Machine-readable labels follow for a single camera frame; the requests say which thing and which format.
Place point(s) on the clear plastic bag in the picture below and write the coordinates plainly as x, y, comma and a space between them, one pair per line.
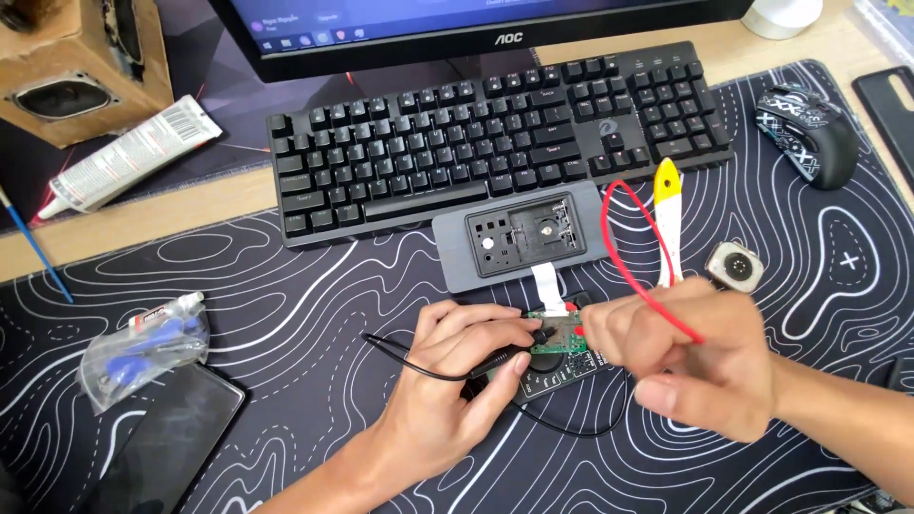
118, 389

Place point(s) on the red multimeter probe lead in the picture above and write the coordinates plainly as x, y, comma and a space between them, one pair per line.
620, 257

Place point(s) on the yellow white tweezers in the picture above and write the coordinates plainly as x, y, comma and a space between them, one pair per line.
668, 207

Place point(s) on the black contour-line desk mat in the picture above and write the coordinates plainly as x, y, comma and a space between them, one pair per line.
285, 342

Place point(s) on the black multimeter probe lead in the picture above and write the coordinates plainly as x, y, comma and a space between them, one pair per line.
493, 365

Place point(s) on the black multimeter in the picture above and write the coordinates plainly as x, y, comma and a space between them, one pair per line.
550, 371

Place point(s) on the black phone case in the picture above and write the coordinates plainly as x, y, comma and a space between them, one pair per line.
889, 121

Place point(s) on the blue pry tools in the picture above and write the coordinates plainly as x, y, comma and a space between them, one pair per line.
150, 350

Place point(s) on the dark purple desk mat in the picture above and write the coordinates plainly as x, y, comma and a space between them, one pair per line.
235, 93

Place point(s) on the clear plastic box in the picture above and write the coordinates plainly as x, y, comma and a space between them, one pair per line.
889, 18

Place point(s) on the black mechanical keyboard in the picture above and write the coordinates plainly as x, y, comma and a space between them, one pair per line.
443, 150

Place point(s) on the black white patterned mouse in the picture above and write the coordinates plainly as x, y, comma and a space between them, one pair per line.
807, 132

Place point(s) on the silver smartwatch body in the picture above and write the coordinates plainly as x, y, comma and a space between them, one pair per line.
735, 265

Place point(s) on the black phone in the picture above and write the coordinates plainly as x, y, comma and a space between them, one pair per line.
171, 442

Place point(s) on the green circuit board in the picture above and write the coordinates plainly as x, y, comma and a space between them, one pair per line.
564, 341

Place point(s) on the white round container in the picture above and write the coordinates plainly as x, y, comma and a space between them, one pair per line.
782, 16

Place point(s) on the small glue tube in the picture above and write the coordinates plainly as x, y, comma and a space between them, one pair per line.
161, 313

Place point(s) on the wooden speaker box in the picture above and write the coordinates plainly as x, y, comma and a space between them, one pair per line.
64, 71

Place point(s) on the black computer monitor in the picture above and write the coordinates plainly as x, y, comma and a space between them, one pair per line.
464, 39

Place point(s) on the grey device housing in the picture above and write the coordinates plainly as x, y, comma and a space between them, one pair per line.
457, 250

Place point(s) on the person's right hand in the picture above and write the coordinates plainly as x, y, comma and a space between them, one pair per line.
714, 350

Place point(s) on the large white glue tube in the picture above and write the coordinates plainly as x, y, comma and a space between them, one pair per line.
128, 161

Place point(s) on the person's left hand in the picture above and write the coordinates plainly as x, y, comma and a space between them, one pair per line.
435, 385

